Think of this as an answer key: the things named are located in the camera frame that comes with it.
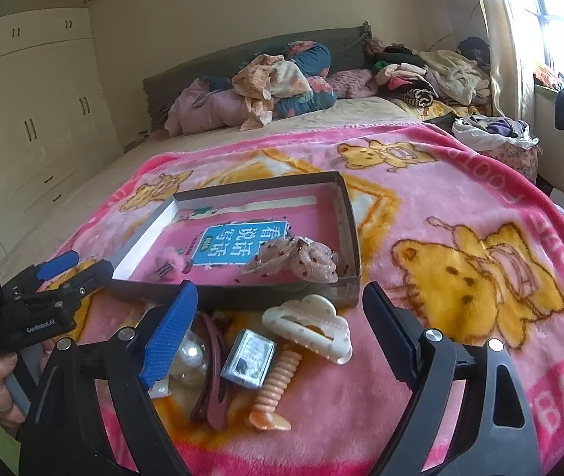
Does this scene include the cream curtain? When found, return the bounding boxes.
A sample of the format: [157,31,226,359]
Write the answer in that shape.
[468,0,538,127]

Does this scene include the orange and white cloth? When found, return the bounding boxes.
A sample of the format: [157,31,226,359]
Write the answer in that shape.
[232,54,313,132]

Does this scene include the shallow cardboard box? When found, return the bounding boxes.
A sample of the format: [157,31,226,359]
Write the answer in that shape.
[108,171,363,314]

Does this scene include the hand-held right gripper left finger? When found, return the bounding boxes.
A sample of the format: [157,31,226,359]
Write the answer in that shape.
[16,280,200,476]

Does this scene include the bag full of clothes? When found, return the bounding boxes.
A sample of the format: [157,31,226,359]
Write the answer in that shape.
[452,115,544,185]

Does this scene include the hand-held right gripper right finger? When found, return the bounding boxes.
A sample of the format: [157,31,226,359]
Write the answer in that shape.
[361,282,543,476]

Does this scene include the pink knitted garment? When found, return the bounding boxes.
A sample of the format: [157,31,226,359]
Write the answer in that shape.
[321,69,378,101]

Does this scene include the cream wardrobe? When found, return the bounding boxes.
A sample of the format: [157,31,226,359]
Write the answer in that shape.
[0,7,125,244]

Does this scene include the bed with beige sheet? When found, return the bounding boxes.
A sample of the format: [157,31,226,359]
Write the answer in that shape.
[0,94,461,278]

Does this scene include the dark floral quilt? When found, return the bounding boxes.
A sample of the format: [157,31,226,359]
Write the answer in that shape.
[197,42,337,120]

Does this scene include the pink fluffy hair clip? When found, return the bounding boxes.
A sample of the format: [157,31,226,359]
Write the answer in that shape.
[150,245,193,281]

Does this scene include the maroon hair clip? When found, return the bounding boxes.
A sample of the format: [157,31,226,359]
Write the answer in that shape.
[190,312,235,432]

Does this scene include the pile of mixed clothes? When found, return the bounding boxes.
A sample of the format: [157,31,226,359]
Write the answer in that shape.
[366,35,497,121]

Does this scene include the grey green headboard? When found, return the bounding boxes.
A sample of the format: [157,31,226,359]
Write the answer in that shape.
[143,22,373,130]

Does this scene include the beige mesh scrunchie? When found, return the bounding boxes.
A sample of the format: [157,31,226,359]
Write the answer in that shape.
[239,235,342,286]

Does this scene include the peach spiral hair clip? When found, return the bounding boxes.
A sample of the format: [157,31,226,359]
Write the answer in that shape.
[246,347,302,432]

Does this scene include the pink padded garment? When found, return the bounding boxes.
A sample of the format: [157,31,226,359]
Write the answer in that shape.
[165,78,263,136]

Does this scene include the pearl ornament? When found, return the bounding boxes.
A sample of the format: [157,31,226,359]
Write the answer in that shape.
[150,321,213,398]

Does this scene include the red ball earrings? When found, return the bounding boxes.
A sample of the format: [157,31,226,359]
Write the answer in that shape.
[128,193,348,284]

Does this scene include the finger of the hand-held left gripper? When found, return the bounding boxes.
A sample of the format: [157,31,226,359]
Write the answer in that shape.
[38,259,115,311]
[33,251,81,279]

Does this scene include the silver rectangular hair clip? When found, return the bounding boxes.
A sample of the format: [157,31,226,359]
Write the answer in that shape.
[219,328,277,390]

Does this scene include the white cloud hair claw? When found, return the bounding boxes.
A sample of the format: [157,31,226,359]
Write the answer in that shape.
[261,294,353,365]

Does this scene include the pink bear printed blanket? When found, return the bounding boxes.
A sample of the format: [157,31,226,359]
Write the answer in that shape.
[56,121,564,476]

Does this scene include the colourful clothes on sill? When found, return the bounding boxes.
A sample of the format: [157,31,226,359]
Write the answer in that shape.
[532,61,564,91]

